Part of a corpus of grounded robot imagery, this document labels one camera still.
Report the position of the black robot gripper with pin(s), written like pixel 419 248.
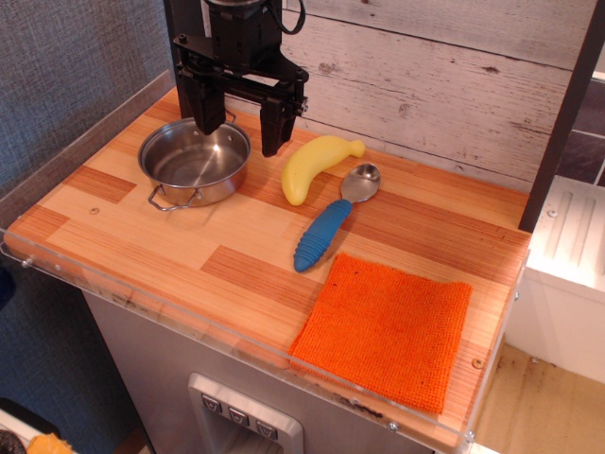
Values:
pixel 242 57

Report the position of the blue-handled metal spoon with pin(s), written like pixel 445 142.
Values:
pixel 359 185

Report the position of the stainless steel pot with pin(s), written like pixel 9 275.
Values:
pixel 189 169

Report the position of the yellow toy banana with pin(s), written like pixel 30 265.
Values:
pixel 314 157

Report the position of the orange knitted cloth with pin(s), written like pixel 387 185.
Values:
pixel 387 331

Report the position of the grey toy fridge cabinet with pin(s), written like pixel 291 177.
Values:
pixel 155 363

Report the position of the silver dispenser panel with buttons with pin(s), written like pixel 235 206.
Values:
pixel 231 422

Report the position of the clear acrylic edge guard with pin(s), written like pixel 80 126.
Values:
pixel 235 304

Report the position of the yellow-orange object bottom left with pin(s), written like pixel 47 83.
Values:
pixel 48 444

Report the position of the dark vertical post right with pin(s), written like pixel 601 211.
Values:
pixel 571 103

